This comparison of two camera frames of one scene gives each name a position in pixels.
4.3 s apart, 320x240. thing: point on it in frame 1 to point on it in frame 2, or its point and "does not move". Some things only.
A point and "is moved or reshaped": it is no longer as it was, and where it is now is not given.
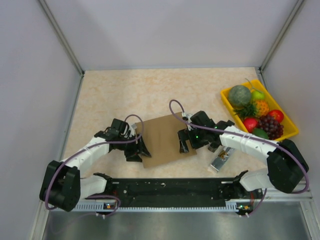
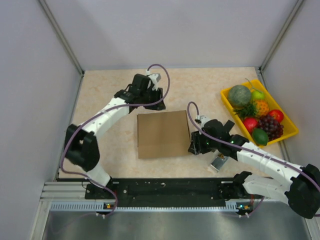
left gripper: x=132 y=155 to x=158 y=94
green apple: x=257 y=95 does not move
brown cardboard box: x=160 y=136 is moved or reshaped
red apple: x=277 y=114 does not move
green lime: x=260 y=133 does not move
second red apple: x=250 y=123 does not move
